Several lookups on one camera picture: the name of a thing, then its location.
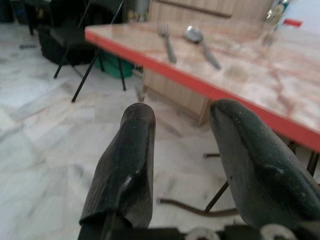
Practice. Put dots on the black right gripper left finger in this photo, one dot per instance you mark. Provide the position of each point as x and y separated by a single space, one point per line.
130 160

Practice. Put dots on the steel fork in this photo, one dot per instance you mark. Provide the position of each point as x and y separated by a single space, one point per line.
170 48

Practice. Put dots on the black folding chair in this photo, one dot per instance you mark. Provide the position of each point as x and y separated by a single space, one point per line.
67 35

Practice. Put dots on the steel spoon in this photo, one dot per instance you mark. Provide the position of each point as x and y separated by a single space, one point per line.
193 33

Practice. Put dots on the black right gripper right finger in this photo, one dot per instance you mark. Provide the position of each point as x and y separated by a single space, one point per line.
260 170

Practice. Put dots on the light wooden cabinet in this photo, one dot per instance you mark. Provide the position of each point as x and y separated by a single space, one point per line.
175 92

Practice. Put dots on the small marble pattern red-edged table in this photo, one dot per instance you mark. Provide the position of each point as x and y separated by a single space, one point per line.
262 75

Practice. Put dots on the green plastic basin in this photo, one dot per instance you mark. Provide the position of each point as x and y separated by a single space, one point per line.
112 68

